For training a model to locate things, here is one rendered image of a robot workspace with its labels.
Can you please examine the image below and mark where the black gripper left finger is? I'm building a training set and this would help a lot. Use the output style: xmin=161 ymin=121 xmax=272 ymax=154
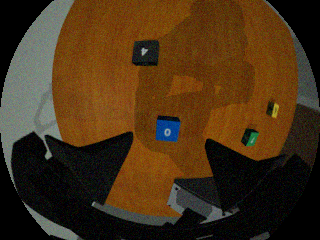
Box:
xmin=44 ymin=132 xmax=133 ymax=207

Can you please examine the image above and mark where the blue block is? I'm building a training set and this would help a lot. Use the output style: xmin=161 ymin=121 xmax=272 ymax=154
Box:
xmin=156 ymin=116 xmax=181 ymax=143

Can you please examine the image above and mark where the yellow block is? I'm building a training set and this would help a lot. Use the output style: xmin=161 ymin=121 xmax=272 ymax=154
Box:
xmin=267 ymin=101 xmax=279 ymax=119

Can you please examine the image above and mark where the green block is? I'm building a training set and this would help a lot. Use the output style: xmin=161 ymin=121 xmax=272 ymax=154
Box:
xmin=240 ymin=129 xmax=259 ymax=147

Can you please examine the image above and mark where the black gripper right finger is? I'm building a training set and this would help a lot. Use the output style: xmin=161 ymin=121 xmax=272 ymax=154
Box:
xmin=204 ymin=139 xmax=288 ymax=213

